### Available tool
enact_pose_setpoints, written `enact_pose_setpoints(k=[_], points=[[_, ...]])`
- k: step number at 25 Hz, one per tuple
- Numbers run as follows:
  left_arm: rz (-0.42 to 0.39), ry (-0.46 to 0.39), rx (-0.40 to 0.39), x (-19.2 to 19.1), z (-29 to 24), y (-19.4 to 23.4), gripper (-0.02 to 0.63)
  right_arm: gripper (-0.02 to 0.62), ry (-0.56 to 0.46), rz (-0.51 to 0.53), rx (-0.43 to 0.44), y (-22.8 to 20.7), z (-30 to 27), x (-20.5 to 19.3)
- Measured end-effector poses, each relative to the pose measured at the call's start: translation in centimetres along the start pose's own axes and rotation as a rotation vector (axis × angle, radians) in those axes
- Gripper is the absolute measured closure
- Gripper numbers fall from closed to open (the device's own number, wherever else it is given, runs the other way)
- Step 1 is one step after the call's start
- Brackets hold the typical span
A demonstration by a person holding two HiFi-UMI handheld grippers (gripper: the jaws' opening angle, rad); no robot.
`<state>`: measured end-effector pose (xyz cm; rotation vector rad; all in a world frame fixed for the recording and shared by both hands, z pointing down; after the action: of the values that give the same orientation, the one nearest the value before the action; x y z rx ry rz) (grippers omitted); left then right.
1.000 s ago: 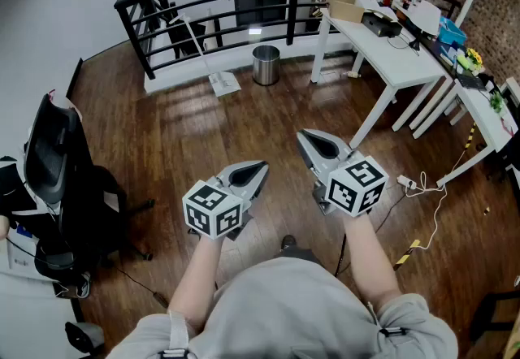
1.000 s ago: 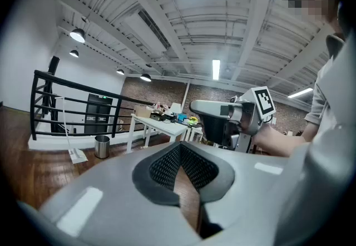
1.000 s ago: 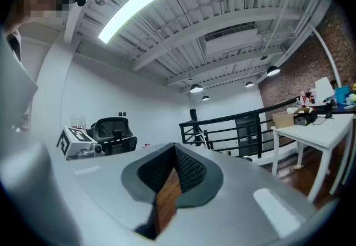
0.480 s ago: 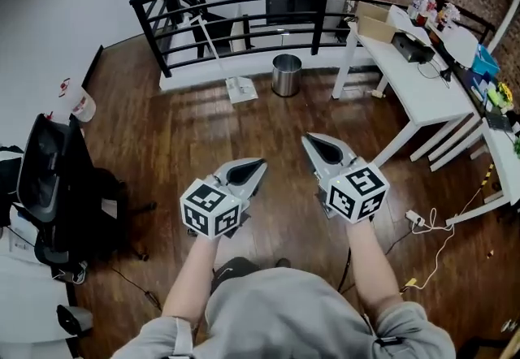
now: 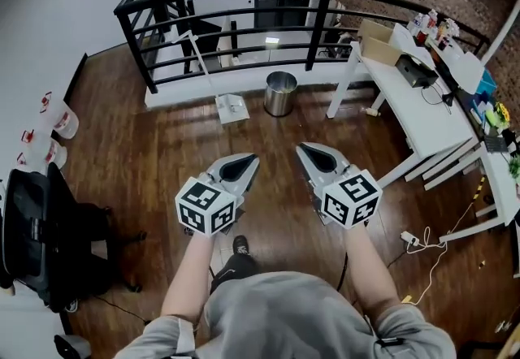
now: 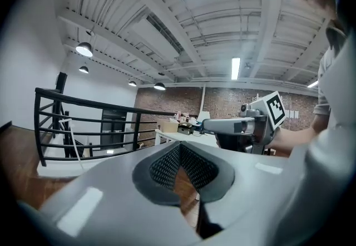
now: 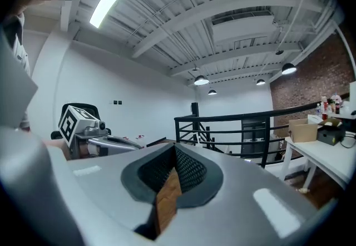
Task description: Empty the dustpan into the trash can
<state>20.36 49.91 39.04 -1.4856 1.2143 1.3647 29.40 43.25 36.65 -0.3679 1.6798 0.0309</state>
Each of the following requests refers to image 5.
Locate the black keyboard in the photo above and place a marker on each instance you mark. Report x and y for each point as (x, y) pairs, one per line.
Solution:
(495, 144)

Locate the dark grey device box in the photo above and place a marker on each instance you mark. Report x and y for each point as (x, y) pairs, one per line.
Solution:
(414, 73)

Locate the black mesh office chair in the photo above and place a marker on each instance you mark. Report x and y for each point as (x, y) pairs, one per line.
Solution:
(32, 219)

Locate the large white desk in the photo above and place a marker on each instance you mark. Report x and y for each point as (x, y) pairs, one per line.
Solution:
(426, 126)

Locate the person's black trousers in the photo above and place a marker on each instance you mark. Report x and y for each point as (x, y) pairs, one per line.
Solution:
(233, 272)

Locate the person's right forearm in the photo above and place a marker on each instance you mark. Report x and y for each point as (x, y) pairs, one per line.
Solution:
(369, 268)

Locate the white flat carton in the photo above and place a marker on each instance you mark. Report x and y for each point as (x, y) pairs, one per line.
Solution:
(406, 40)

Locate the person's grey shirt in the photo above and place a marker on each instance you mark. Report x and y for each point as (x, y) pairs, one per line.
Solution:
(284, 317)

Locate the white plastic chair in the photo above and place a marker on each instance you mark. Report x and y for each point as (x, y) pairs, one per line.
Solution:
(467, 69)

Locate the group of bottles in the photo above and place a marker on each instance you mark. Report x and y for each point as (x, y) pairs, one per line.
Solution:
(422, 22)

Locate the white power strip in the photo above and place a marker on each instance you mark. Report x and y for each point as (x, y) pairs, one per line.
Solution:
(409, 237)

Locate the person's left forearm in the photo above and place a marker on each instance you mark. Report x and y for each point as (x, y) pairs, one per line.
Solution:
(187, 276)

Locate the yellow flowers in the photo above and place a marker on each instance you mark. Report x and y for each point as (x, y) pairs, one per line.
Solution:
(503, 109)

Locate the small white desk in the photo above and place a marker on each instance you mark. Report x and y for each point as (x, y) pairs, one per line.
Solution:
(499, 187)

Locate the metal trash bin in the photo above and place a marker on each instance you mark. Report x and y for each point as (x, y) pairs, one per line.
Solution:
(280, 99)

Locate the open cardboard box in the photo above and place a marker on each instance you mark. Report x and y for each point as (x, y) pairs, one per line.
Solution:
(378, 50)

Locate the small bottle on its side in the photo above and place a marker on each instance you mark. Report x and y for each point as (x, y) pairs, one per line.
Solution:
(373, 111)

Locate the blue plastic basket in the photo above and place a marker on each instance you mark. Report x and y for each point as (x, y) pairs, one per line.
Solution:
(487, 83)

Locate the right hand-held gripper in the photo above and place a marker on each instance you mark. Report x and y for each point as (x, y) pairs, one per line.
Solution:
(351, 199)

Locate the green potted plant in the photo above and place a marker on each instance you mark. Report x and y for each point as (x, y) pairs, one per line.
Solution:
(515, 166)

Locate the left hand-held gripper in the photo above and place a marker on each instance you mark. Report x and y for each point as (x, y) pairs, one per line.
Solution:
(205, 207)

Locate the person's left black shoe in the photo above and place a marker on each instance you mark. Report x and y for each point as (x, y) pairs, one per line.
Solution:
(240, 245)

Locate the studio light on tripod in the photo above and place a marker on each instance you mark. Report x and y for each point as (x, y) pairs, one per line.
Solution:
(271, 42)

